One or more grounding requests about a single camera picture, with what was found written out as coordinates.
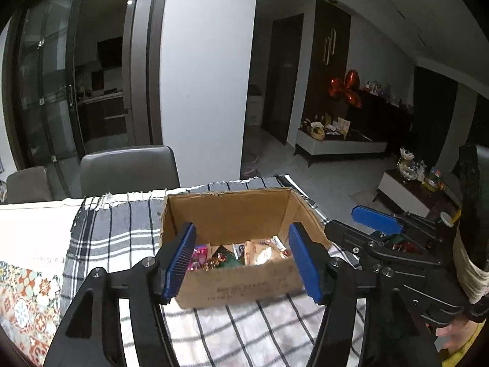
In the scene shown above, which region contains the clear brown bread packet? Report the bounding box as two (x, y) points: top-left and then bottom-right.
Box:
(244, 236), (290, 266)

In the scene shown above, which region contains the pink snack packet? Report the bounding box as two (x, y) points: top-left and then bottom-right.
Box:
(187, 244), (208, 271)

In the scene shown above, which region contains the grey white snack bar packet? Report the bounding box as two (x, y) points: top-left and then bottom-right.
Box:
(232, 243), (246, 265)

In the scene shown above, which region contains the green cracker packet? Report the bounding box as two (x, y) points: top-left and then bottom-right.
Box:
(211, 245), (244, 269)

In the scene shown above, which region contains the person's right hand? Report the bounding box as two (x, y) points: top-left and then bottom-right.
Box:
(435, 317), (479, 355)

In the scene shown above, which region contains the patterned floral table runner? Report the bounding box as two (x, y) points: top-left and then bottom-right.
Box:
(1, 261), (61, 366)

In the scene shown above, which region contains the black white plaid tablecloth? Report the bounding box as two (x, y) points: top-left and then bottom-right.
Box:
(59, 174), (368, 367)

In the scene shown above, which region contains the white low tv cabinet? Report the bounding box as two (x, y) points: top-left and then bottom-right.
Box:
(287, 118), (387, 167)

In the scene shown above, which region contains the red foil balloon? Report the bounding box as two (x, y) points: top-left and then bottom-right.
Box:
(328, 70), (362, 108)

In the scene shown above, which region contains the brown cardboard box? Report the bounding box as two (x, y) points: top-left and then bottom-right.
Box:
(160, 188), (332, 309)

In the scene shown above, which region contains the grey chair left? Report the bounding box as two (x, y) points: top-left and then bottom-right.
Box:
(6, 167), (53, 204)

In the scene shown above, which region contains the grey chair near box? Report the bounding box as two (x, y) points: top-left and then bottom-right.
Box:
(80, 146), (180, 196)

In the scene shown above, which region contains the dark glass sliding door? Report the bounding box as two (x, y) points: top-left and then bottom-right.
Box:
(2, 0), (155, 200)

